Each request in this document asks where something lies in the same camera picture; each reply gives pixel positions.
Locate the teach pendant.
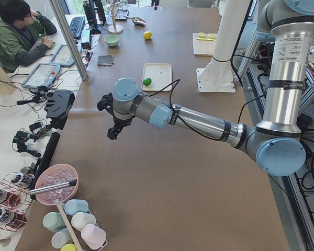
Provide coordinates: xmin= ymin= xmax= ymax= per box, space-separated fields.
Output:
xmin=49 ymin=44 xmax=74 ymax=67
xmin=21 ymin=63 xmax=61 ymax=89

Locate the grey folded cloth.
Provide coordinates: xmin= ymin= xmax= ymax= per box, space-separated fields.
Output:
xmin=97 ymin=55 xmax=114 ymax=66

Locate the pink bowl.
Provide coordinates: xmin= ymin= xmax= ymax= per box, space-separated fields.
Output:
xmin=35 ymin=164 xmax=79 ymax=206

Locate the teach pendant lower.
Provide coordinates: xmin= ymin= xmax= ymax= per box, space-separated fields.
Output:
xmin=21 ymin=63 xmax=61 ymax=89

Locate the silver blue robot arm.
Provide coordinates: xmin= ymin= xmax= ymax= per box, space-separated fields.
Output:
xmin=97 ymin=1 xmax=314 ymax=177

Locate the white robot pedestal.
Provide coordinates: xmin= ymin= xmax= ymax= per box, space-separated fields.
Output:
xmin=197 ymin=0 xmax=252 ymax=93

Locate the black monitor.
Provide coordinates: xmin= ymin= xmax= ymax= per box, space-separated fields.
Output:
xmin=83 ymin=0 xmax=106 ymax=35

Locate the mint green bowl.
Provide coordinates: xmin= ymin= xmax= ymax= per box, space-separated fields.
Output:
xmin=104 ymin=34 xmax=120 ymax=47

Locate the yellow lemon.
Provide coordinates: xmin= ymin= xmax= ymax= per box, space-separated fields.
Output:
xmin=143 ymin=31 xmax=152 ymax=40

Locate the white plastic tray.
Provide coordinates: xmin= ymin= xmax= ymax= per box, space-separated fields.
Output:
xmin=141 ymin=63 xmax=172 ymax=92

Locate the metal scoop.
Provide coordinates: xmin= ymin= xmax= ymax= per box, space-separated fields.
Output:
xmin=125 ymin=16 xmax=147 ymax=27

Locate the green lime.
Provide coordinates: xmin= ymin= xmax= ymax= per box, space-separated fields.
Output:
xmin=142 ymin=77 xmax=152 ymax=86

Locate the person in green hoodie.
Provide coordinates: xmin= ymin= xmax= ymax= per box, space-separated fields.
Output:
xmin=0 ymin=1 xmax=57 ymax=73

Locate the teach pendant upper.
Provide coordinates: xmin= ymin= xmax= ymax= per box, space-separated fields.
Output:
xmin=49 ymin=44 xmax=74 ymax=67

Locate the copper bottle rack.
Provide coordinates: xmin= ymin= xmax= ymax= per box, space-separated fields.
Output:
xmin=0 ymin=172 xmax=32 ymax=232

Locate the aluminium frame post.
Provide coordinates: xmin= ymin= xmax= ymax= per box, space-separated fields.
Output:
xmin=49 ymin=0 xmax=88 ymax=81

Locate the black keyboard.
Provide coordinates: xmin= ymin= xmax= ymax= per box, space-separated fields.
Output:
xmin=70 ymin=16 xmax=85 ymax=39

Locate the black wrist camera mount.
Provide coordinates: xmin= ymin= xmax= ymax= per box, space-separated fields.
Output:
xmin=97 ymin=93 xmax=114 ymax=116

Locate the white cup rack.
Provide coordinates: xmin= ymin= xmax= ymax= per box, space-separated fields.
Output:
xmin=43 ymin=199 xmax=108 ymax=250

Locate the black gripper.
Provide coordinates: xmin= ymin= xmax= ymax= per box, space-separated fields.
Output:
xmin=107 ymin=117 xmax=133 ymax=140

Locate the wooden cutting board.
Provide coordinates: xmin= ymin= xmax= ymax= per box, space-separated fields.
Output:
xmin=192 ymin=33 xmax=217 ymax=56

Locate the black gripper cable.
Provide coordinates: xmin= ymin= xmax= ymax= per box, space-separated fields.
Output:
xmin=146 ymin=78 xmax=226 ymax=141

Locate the wooden mug tree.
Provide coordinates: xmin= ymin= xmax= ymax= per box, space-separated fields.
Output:
xmin=107 ymin=2 xmax=124 ymax=35

